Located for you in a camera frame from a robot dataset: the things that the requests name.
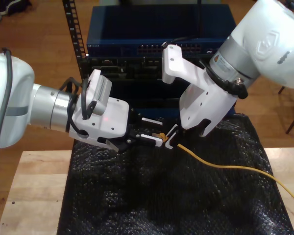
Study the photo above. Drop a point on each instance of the black bubble mat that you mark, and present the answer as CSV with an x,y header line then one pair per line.
x,y
161,195

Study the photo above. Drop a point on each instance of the blue network switch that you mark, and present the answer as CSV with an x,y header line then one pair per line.
x,y
137,24

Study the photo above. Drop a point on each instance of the black sneaker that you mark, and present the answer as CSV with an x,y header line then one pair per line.
x,y
14,6

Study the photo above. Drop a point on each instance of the black rack server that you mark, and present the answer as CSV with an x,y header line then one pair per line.
x,y
137,68

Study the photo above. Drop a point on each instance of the blue rack platform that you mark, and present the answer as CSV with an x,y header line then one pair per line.
x,y
231,110

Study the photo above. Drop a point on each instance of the black rack tray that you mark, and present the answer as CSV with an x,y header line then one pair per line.
x,y
149,102

